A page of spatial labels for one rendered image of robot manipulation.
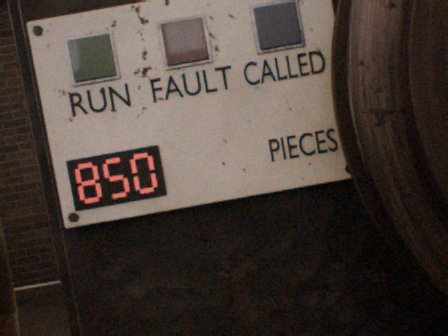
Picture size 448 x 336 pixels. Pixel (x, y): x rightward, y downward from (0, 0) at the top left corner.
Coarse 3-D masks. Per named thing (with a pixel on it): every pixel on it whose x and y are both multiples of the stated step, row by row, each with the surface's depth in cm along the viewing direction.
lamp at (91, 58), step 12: (96, 36) 60; (108, 36) 60; (72, 48) 60; (84, 48) 60; (96, 48) 60; (108, 48) 60; (72, 60) 60; (84, 60) 60; (96, 60) 60; (108, 60) 60; (84, 72) 60; (96, 72) 60; (108, 72) 60
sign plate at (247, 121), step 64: (192, 0) 60; (256, 0) 60; (320, 0) 60; (64, 64) 60; (128, 64) 60; (192, 64) 60; (256, 64) 60; (320, 64) 60; (64, 128) 60; (128, 128) 60; (192, 128) 61; (256, 128) 61; (320, 128) 61; (64, 192) 61; (128, 192) 60; (192, 192) 61; (256, 192) 61
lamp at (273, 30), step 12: (264, 12) 60; (276, 12) 60; (288, 12) 60; (264, 24) 60; (276, 24) 60; (288, 24) 60; (264, 36) 60; (276, 36) 60; (288, 36) 60; (300, 36) 60; (264, 48) 60
